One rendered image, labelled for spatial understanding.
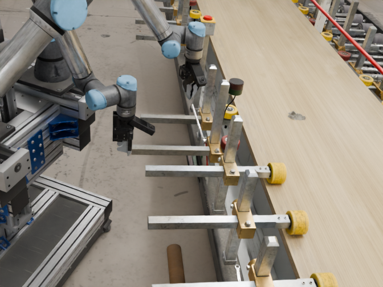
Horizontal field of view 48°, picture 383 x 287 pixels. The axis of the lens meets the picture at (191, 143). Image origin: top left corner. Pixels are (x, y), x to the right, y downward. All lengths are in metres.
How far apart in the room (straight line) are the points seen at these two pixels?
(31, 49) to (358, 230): 1.22
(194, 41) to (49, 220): 1.21
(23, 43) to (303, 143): 1.21
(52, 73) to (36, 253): 0.90
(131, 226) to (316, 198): 1.30
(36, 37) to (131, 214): 1.59
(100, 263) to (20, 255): 0.44
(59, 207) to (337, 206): 1.47
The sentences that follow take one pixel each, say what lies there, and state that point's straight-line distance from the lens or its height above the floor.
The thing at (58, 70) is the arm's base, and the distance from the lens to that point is 1.89.
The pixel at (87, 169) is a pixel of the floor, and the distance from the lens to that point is 3.03.
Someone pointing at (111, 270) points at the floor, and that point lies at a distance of 2.46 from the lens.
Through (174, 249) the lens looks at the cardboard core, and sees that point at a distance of 2.46.
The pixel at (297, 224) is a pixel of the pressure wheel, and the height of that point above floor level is 0.97.
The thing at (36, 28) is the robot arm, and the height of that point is 1.44.
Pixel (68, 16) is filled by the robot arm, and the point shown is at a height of 1.48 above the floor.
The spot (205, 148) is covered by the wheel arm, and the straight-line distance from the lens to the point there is 1.85.
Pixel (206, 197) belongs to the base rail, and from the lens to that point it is 1.86.
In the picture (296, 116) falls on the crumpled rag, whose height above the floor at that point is 0.91.
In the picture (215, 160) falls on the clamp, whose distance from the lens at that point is 1.84.
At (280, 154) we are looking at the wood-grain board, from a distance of 1.85.
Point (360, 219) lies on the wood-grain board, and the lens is 1.69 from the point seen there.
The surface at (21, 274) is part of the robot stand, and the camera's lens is 2.23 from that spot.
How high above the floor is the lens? 1.97
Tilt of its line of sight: 36 degrees down
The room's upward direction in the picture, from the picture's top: 8 degrees clockwise
